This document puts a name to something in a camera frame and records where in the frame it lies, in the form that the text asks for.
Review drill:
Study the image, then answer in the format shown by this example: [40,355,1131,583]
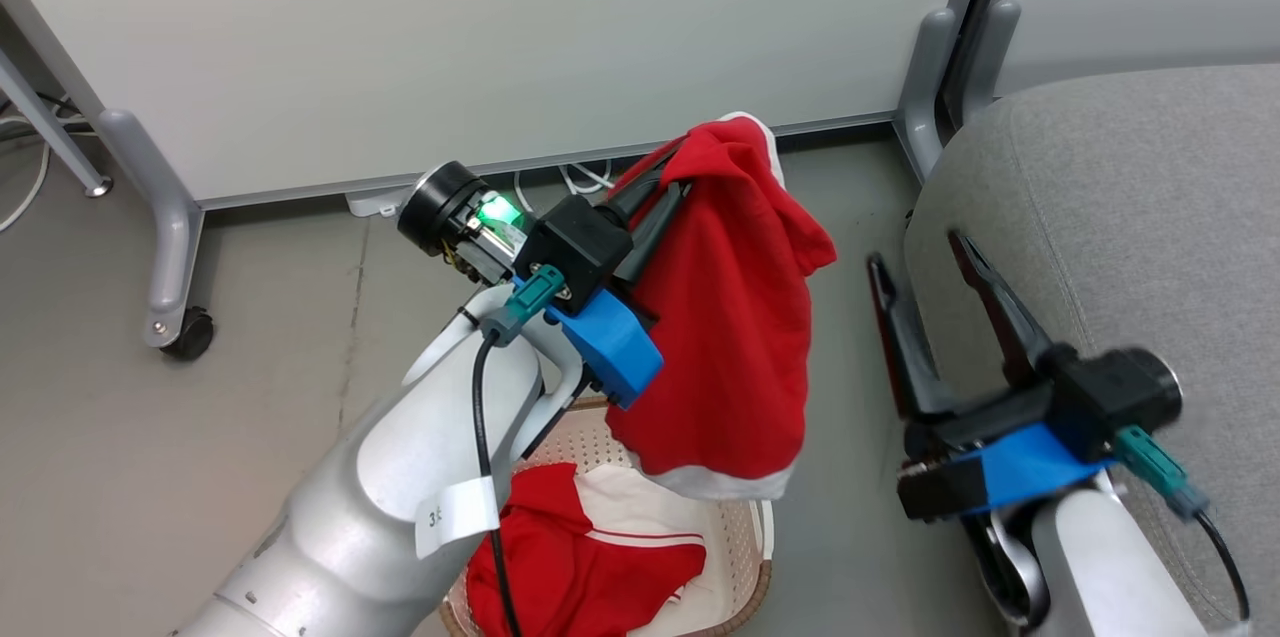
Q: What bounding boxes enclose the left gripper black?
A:
[397,147,694,284]

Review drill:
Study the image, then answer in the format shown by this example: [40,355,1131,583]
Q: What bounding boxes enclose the right arm black teal-plug cable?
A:
[1113,425,1253,626]

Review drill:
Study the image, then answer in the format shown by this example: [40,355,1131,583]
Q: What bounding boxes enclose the red garment with white hem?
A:
[605,112,839,503]

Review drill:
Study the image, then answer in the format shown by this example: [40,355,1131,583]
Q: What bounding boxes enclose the arm black teal-plug cable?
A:
[1113,425,1253,626]
[470,264,568,637]

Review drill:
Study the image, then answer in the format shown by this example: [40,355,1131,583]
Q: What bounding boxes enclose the coiled white cable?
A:
[514,160,617,214]

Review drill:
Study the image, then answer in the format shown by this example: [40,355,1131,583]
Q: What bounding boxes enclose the cream perforated laundry basket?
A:
[440,395,776,637]

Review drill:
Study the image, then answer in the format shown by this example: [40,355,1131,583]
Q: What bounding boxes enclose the red garment with white panel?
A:
[465,462,723,637]

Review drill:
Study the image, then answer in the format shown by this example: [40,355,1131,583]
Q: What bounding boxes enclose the grey metal table leg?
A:
[0,47,114,199]

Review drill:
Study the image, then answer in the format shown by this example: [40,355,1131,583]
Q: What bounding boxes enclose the large white partition panel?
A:
[0,0,1001,210]

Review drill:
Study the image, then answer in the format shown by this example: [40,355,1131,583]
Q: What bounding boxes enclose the left arm black teal-plug cable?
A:
[470,264,568,637]

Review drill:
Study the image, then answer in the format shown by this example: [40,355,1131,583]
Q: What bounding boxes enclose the grey partition foot with caster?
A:
[95,107,208,350]

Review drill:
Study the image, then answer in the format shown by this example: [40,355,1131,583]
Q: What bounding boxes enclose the long white floor cable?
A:
[0,112,99,234]

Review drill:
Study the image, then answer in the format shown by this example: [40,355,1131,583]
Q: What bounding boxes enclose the grey fabric sofa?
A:
[905,65,1280,637]

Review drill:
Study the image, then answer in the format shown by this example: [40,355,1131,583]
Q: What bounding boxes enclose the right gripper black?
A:
[866,230,1061,523]

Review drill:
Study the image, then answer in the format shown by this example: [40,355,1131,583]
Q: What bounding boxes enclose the black caster wheel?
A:
[160,307,217,363]

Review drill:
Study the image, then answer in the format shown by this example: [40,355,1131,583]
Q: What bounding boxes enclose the white power adapter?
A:
[345,182,423,219]

